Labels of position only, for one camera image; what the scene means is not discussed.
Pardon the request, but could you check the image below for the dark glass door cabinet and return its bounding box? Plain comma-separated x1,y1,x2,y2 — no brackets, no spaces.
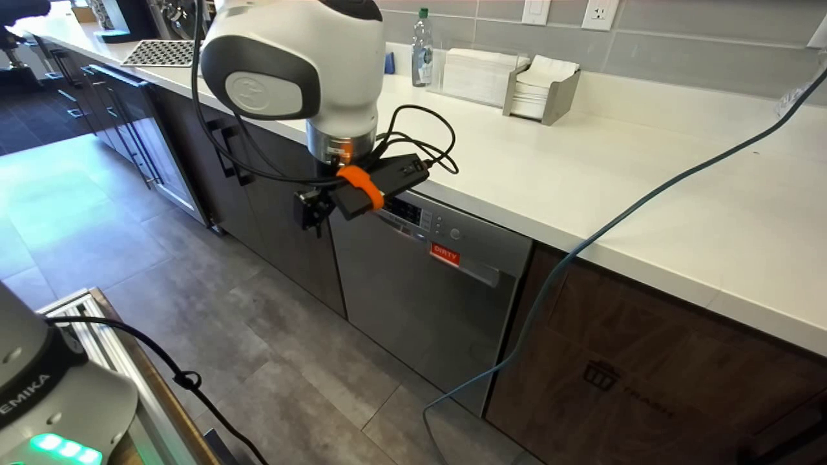
84,60,207,222

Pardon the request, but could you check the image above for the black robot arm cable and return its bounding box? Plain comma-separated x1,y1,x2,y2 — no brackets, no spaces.
188,0,462,188

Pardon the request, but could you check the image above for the grey napkin holder with napkins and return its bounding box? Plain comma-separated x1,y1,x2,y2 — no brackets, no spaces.
502,55,585,126

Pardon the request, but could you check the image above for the red warning sticker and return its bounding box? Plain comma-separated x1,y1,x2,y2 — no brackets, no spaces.
426,240,465,269

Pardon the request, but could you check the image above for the black cabinet handle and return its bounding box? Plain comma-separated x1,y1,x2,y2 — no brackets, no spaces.
205,117,254,187

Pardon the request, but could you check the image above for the stainless steel dishwasher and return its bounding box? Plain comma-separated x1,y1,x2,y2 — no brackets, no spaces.
328,187,535,419

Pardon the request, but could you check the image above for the black cable with clip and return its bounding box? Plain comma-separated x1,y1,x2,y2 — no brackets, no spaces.
50,315,271,465

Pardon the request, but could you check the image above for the dark wood cabinet door with logo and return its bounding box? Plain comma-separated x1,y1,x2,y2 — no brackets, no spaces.
480,242,827,465

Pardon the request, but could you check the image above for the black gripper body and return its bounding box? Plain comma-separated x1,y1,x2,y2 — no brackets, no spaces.
297,183,342,218

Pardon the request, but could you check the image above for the white wall switch plate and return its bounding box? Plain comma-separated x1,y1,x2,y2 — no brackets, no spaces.
521,0,555,29

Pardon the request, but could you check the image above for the teal blue cable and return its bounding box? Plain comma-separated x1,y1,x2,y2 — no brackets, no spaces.
418,64,827,437

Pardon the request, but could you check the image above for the white wall outlet plate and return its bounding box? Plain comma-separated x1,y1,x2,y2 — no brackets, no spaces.
580,0,623,34

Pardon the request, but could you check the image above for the wooden edged robot table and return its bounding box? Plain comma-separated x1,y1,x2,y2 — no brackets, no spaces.
37,286,227,465

